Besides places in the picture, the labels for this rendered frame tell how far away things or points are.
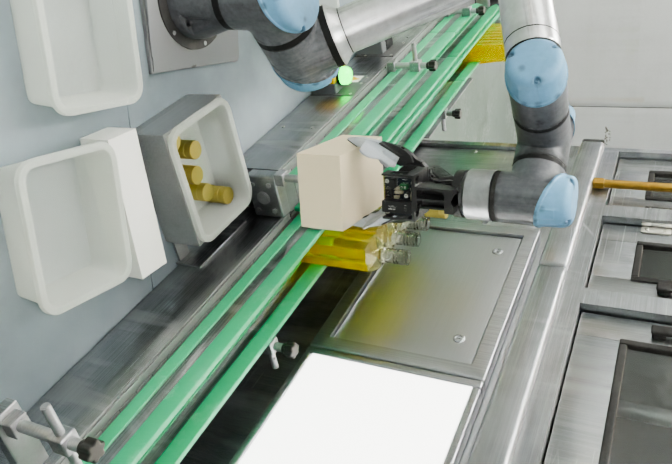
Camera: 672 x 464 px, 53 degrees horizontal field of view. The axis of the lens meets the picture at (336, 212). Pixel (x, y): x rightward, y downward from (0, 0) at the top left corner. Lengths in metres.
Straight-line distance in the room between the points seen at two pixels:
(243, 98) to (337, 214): 0.49
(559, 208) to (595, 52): 6.48
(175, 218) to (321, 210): 0.30
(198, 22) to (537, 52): 0.61
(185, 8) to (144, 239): 0.40
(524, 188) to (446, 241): 0.60
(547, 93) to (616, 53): 6.50
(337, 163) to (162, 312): 0.41
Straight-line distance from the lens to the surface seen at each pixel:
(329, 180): 1.03
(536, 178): 0.96
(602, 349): 1.32
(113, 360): 1.14
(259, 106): 1.50
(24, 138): 1.06
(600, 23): 7.31
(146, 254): 1.16
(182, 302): 1.20
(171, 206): 1.21
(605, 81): 7.50
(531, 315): 1.32
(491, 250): 1.49
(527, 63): 0.89
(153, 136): 1.15
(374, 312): 1.36
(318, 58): 1.24
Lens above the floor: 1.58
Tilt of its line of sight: 27 degrees down
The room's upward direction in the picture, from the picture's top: 96 degrees clockwise
